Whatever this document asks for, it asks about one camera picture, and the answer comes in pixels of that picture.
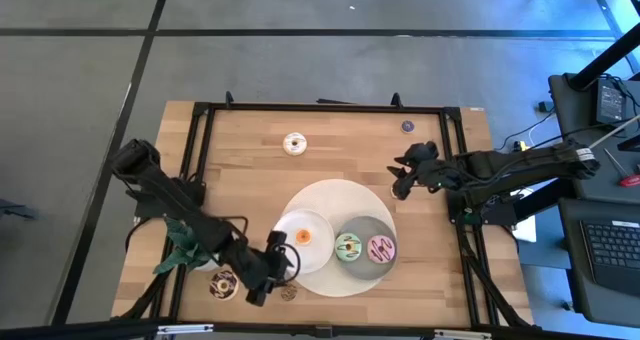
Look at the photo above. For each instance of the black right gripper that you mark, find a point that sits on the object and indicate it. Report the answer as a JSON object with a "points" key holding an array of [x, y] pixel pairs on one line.
{"points": [[425, 167]]}

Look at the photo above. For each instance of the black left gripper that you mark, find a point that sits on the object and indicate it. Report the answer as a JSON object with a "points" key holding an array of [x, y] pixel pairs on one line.
{"points": [[260, 270]]}

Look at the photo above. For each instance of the small orange donut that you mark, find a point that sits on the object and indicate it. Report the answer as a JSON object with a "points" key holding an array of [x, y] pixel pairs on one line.
{"points": [[303, 231]]}

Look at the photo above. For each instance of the small purple donut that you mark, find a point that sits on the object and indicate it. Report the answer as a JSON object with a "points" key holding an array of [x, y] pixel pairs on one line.
{"points": [[407, 123]]}

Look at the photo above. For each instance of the green iced donut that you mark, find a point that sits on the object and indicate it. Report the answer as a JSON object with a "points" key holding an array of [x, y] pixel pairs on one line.
{"points": [[341, 252]]}

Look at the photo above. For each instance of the pink iced donut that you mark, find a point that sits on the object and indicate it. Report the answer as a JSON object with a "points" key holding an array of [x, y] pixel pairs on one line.
{"points": [[374, 255]]}

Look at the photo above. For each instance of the white donut blue zigzag icing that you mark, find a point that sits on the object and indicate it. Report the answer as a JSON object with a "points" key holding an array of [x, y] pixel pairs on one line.
{"points": [[288, 147]]}

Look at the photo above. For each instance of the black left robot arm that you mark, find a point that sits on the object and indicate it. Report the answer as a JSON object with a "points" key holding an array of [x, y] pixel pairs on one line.
{"points": [[170, 190]]}

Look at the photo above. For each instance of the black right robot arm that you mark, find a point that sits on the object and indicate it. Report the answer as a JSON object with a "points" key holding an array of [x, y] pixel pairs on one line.
{"points": [[525, 162]]}

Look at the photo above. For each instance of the small cream donut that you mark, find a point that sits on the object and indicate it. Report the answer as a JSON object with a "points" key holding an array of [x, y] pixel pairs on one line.
{"points": [[392, 192]]}

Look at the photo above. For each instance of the small brown donut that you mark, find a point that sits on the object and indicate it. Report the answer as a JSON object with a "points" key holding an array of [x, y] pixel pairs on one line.
{"points": [[285, 297]]}

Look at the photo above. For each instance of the white round plate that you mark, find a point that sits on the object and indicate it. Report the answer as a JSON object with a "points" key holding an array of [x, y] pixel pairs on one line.
{"points": [[310, 260]]}

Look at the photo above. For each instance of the chocolate iced donut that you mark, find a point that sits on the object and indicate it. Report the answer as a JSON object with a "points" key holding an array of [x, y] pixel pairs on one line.
{"points": [[216, 291]]}

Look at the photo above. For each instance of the grey round plate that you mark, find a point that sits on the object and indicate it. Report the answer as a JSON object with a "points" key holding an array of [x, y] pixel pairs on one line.
{"points": [[365, 225]]}

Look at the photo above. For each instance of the round cream woven placemat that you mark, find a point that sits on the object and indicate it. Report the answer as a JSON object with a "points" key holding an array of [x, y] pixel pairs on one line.
{"points": [[340, 195]]}

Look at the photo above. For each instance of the black rig beam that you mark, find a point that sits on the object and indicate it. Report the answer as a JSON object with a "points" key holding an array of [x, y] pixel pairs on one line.
{"points": [[325, 331]]}

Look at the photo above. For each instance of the black flat bar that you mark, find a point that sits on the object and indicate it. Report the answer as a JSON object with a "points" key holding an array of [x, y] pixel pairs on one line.
{"points": [[335, 101]]}

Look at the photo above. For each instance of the yellow plug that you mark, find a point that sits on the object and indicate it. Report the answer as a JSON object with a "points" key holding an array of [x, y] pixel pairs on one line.
{"points": [[523, 145]]}

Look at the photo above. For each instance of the white paper sheet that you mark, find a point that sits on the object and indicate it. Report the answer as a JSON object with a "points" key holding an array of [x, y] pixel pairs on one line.
{"points": [[526, 230]]}

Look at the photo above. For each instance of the small black plug box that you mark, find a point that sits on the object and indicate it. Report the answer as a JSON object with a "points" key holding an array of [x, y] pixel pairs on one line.
{"points": [[546, 106]]}

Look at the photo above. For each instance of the black side desk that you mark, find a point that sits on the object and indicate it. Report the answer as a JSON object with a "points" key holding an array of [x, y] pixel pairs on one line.
{"points": [[575, 120]]}

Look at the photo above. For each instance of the dark keyboard desk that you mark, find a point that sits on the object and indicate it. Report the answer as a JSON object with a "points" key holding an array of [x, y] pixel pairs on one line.
{"points": [[572, 280]]}

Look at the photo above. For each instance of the pale thin rod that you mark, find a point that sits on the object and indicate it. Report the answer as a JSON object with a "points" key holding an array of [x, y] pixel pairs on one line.
{"points": [[615, 131]]}

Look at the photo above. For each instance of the black power adapter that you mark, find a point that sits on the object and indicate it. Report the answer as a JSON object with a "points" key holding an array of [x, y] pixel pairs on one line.
{"points": [[610, 102]]}

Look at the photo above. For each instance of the black keyboard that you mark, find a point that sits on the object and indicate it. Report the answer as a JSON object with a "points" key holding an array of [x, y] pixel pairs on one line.
{"points": [[612, 252]]}

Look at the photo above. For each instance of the black slanted pole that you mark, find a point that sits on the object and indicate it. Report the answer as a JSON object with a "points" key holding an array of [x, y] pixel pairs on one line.
{"points": [[605, 60]]}

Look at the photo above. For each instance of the dark blue floor object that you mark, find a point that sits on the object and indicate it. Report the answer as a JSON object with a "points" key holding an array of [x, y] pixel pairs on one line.
{"points": [[12, 210]]}

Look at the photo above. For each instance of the silver beam bracket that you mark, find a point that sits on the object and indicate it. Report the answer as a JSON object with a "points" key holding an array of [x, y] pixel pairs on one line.
{"points": [[462, 335], [185, 329]]}

